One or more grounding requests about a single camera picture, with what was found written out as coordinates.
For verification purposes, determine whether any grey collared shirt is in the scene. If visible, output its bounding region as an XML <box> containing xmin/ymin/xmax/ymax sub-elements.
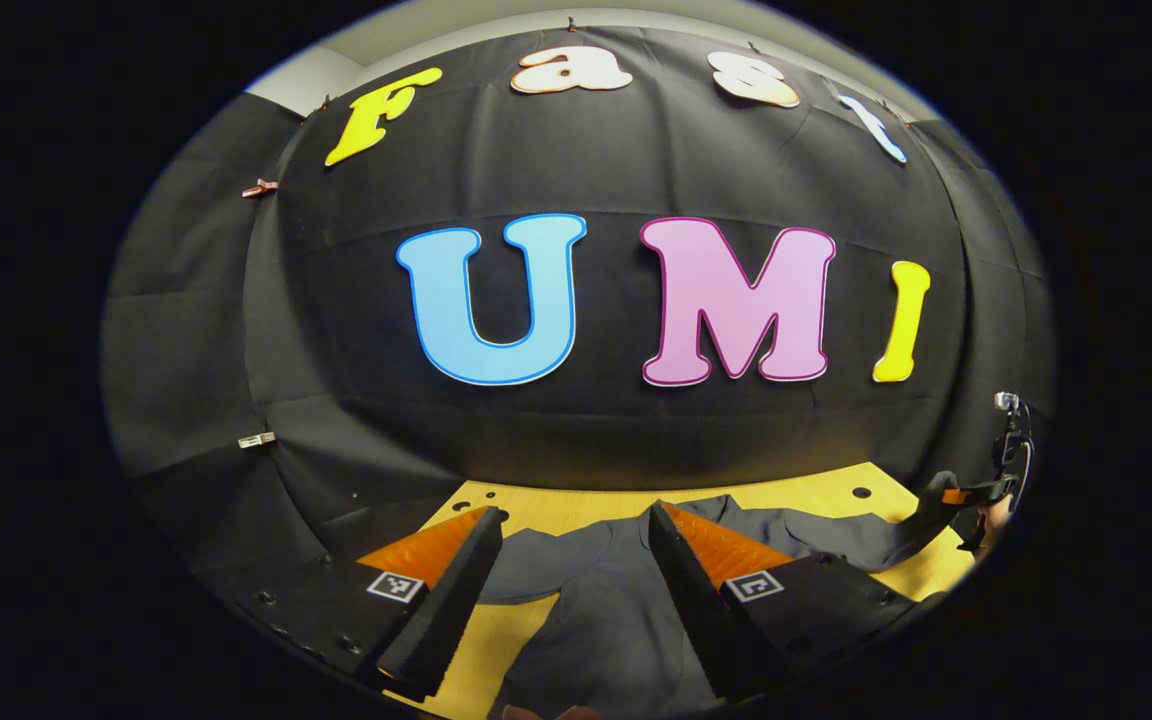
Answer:
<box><xmin>481</xmin><ymin>470</ymin><xmax>962</xmax><ymax>720</ymax></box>

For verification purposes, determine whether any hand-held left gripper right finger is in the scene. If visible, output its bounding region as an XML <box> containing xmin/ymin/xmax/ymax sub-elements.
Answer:
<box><xmin>646</xmin><ymin>502</ymin><xmax>923</xmax><ymax>704</ymax></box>

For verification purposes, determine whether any black backdrop cloth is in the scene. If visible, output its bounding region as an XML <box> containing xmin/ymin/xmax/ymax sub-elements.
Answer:
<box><xmin>101</xmin><ymin>25</ymin><xmax>1057</xmax><ymax>601</ymax></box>

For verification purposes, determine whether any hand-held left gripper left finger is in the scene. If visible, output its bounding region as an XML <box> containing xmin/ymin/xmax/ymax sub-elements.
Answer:
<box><xmin>221</xmin><ymin>505</ymin><xmax>505</xmax><ymax>704</ymax></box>

